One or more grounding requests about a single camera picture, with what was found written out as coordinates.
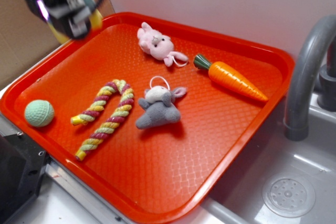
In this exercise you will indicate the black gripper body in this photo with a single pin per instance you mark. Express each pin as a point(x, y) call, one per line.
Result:
point(39, 7)

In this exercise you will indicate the green and yellow sponge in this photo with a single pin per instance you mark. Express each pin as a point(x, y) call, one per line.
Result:
point(92, 11)

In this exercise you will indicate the brown cardboard panel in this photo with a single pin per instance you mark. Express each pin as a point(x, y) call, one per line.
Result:
point(25, 39)

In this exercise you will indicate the green rubber ball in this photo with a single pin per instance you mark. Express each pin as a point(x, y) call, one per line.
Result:
point(39, 113)

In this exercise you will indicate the pink plush bunny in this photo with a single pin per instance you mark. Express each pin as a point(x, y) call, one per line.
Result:
point(159, 46)

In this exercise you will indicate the grey plush bunny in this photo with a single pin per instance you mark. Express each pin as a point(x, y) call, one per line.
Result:
point(158, 104)

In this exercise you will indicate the red plastic tray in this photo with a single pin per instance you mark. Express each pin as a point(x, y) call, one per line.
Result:
point(160, 174)

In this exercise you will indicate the orange plastic toy carrot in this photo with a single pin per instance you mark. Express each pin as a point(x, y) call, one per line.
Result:
point(229, 78)

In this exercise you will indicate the grey faucet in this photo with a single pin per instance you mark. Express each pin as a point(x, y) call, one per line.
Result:
point(315, 64)

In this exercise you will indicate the grey sink basin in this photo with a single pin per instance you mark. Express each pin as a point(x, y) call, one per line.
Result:
point(237, 196)

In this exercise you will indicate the sink drain strainer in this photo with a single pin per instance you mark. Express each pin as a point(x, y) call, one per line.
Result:
point(288, 195)

